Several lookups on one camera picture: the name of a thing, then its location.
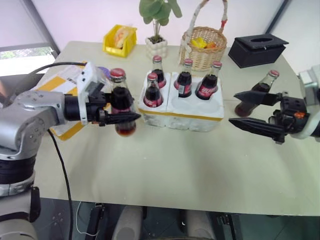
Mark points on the glass cola bottle red cap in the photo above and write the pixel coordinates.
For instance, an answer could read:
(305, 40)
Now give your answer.
(121, 100)
(152, 96)
(184, 83)
(207, 87)
(262, 86)
(159, 73)

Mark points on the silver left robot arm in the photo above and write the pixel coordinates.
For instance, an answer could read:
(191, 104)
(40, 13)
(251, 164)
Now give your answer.
(27, 112)

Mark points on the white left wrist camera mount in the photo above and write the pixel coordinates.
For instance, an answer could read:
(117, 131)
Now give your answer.
(86, 75)

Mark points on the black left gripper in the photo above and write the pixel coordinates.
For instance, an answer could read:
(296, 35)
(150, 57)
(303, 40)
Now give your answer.
(95, 107)

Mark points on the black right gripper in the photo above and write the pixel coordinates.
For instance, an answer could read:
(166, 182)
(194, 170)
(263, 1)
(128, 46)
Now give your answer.
(293, 110)

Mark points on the black strut under table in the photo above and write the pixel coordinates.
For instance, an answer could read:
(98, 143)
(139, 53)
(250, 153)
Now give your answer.
(228, 226)
(96, 220)

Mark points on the flat box with yellow tape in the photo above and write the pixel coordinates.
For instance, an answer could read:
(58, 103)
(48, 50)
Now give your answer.
(58, 82)

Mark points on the black tissue box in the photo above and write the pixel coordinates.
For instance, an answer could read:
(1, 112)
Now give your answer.
(252, 52)

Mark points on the orange toy fruit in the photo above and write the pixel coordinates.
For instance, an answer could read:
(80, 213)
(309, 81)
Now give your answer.
(211, 45)

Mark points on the dark window frame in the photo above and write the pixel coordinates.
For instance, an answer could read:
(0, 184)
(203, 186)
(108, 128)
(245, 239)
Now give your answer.
(43, 27)

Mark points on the yellow plastic bin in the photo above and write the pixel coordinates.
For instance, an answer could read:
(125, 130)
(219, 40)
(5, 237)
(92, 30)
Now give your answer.
(126, 41)

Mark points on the green leafy plant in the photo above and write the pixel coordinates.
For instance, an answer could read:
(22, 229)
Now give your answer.
(160, 11)

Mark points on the white foam crate yellow tape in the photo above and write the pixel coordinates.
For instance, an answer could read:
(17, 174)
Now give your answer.
(195, 112)

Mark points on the grey rounded shape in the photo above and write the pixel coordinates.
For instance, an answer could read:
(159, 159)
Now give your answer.
(127, 222)
(198, 225)

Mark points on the toy sandwich bread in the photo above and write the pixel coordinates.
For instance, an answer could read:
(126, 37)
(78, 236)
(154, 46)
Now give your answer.
(121, 36)

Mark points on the yellow toy fruit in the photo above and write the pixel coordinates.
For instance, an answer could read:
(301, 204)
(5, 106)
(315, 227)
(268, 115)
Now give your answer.
(198, 42)

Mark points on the white bubble plant pot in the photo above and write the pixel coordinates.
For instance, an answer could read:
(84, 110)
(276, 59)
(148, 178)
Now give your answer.
(156, 48)

